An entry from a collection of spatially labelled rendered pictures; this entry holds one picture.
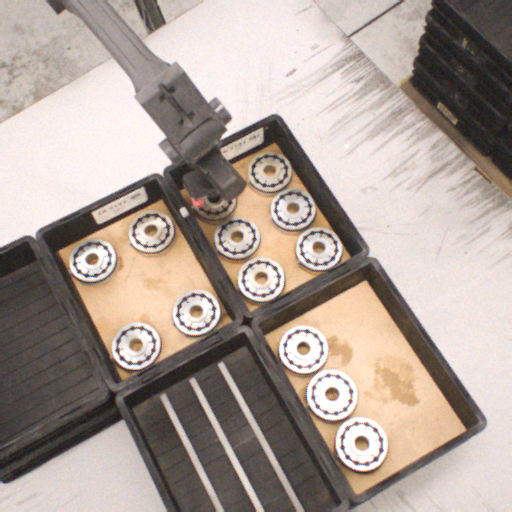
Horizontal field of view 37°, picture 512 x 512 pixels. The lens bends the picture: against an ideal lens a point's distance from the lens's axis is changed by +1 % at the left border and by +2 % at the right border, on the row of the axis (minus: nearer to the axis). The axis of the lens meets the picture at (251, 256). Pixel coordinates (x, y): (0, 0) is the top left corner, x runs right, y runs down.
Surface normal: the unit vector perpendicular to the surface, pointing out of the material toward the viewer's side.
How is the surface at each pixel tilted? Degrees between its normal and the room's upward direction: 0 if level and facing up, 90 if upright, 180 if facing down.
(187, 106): 55
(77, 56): 0
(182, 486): 0
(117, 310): 0
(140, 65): 18
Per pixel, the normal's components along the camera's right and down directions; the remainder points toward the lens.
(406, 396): -0.04, -0.38
